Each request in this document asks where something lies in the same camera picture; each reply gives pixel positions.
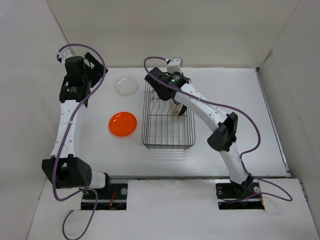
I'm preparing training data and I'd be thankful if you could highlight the cream and black plate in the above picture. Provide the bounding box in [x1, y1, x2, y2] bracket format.
[171, 100, 184, 116]

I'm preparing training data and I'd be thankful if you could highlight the clear glass plate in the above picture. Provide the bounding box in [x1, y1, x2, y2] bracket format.
[114, 75, 140, 96]

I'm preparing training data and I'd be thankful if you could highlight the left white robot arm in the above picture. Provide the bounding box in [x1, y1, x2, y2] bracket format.
[41, 50, 112, 199]

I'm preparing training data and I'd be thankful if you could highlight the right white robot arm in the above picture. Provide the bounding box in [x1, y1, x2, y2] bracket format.
[144, 67, 250, 197]

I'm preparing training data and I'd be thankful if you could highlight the orange plate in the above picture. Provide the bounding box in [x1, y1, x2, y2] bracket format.
[108, 111, 138, 138]

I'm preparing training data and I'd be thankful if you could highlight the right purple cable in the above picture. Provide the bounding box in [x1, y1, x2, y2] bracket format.
[143, 56, 293, 202]

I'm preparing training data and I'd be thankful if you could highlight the purple cable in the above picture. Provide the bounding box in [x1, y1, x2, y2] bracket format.
[143, 56, 293, 202]
[51, 43, 107, 240]

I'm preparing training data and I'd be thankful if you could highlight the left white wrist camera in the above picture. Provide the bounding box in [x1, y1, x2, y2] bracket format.
[56, 47, 75, 65]

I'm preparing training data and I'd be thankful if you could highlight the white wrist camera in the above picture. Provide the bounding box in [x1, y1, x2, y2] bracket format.
[56, 47, 75, 65]
[166, 57, 183, 74]

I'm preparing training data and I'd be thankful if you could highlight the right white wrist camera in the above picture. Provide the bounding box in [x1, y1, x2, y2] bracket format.
[166, 57, 183, 74]

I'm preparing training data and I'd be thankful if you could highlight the grey wire dish rack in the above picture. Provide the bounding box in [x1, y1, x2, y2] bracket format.
[141, 83, 196, 150]

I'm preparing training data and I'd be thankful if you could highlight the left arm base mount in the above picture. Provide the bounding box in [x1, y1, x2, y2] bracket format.
[80, 179, 128, 211]

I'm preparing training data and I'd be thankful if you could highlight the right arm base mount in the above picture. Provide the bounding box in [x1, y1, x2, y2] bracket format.
[215, 181, 265, 210]

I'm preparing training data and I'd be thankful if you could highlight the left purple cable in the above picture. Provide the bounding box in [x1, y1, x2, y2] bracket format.
[51, 43, 107, 240]

